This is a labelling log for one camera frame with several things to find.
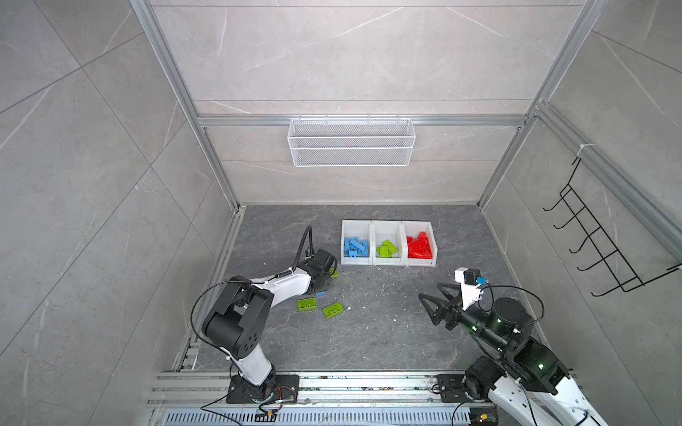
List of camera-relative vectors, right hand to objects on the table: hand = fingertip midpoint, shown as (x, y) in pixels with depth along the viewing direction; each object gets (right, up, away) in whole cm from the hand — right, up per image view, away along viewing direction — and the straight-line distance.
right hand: (428, 288), depth 68 cm
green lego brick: (-7, +6, +33) cm, 34 cm away
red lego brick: (+3, +10, +31) cm, 32 cm away
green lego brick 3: (-26, -1, +27) cm, 37 cm away
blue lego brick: (-31, -7, +22) cm, 39 cm away
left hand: (-30, -2, +27) cm, 40 cm away
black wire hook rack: (+41, +5, -10) cm, 43 cm away
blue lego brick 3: (-18, +9, +32) cm, 38 cm away
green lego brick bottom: (-26, -12, +20) cm, 35 cm away
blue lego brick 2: (-22, +8, +33) cm, 40 cm away
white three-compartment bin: (-8, +14, +39) cm, 43 cm away
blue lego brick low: (-15, +7, +30) cm, 34 cm away
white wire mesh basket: (-20, +49, +33) cm, 62 cm away
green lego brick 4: (-35, -11, +21) cm, 42 cm away
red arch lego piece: (+7, +9, +30) cm, 32 cm away
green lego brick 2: (-3, +8, +37) cm, 38 cm away
